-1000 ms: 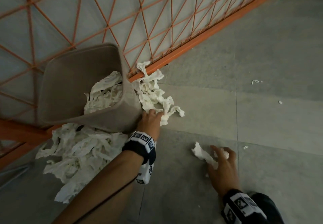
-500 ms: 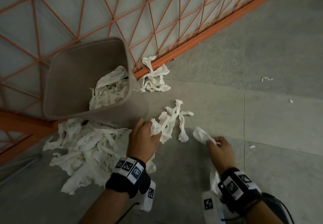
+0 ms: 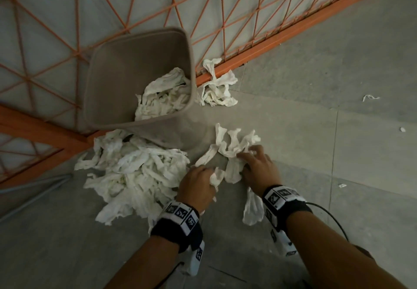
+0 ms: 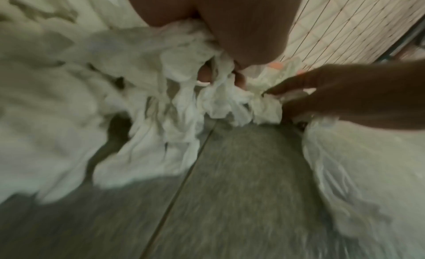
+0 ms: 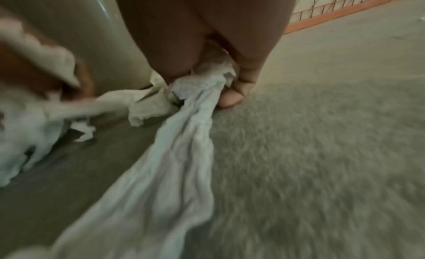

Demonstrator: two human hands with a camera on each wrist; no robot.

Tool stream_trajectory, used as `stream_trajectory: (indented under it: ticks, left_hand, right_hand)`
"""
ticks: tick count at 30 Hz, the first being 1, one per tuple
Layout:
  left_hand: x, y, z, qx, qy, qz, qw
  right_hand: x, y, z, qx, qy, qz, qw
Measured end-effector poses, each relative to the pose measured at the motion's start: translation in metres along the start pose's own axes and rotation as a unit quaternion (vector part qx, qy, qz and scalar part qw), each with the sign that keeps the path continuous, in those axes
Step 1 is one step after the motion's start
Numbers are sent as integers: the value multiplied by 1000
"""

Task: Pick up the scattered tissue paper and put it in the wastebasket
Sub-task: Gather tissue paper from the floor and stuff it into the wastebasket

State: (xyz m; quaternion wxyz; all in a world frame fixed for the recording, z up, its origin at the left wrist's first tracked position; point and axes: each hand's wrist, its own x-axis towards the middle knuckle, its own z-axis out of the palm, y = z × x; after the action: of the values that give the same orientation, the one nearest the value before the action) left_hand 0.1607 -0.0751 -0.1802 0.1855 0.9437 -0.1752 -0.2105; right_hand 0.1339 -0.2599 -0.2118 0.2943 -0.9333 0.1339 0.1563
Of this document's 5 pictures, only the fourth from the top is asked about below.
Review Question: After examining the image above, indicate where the person's left hand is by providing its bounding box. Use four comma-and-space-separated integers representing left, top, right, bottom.
124, 0, 308, 89

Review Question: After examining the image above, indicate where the person's right hand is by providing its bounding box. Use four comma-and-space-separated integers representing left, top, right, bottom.
265, 59, 425, 130

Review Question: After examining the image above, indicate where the pile of white paper strips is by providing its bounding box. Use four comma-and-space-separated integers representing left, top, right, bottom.
0, 0, 425, 253

